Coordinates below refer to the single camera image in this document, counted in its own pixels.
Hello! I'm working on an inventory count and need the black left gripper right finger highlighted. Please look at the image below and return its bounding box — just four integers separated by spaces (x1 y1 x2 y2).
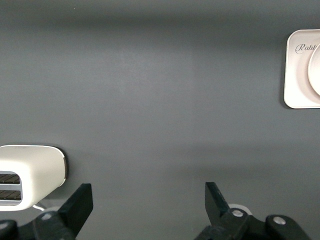
193 181 312 240

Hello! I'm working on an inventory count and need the round cream plate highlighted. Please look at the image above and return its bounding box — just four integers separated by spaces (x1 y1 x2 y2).
307 41 320 97

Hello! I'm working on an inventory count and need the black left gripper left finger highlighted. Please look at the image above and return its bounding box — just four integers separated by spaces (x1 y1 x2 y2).
0 183 94 240

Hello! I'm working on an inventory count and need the cream two-slot toaster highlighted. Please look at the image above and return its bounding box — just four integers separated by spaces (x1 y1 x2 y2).
0 144 68 212

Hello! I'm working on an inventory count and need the cream rectangular rabbit-print tray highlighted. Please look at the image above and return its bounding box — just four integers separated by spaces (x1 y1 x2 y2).
283 29 320 110

